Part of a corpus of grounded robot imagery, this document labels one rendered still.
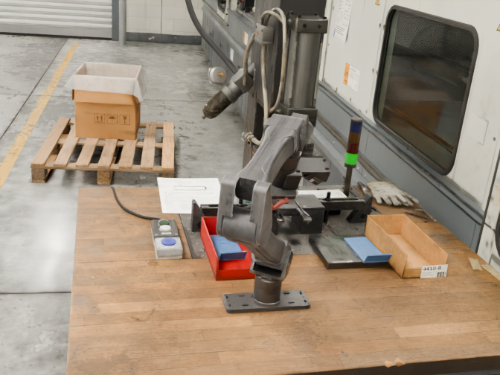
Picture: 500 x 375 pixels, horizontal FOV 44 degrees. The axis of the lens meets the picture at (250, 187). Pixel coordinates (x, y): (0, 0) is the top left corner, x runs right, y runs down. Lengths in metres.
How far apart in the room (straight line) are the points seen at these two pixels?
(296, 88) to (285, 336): 0.67
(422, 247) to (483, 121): 0.48
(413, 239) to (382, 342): 0.51
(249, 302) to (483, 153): 0.95
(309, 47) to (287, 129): 0.44
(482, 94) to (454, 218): 0.41
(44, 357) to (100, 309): 1.41
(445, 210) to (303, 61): 0.81
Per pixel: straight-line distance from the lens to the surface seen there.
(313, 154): 1.75
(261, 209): 1.12
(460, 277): 1.74
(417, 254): 1.80
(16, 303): 3.19
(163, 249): 1.61
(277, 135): 1.25
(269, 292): 1.41
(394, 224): 1.88
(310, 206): 1.79
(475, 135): 2.09
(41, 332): 2.96
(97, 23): 10.86
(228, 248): 1.67
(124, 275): 1.55
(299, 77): 1.66
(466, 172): 2.12
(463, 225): 2.09
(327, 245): 1.72
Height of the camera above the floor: 1.67
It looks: 21 degrees down
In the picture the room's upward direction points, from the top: 5 degrees clockwise
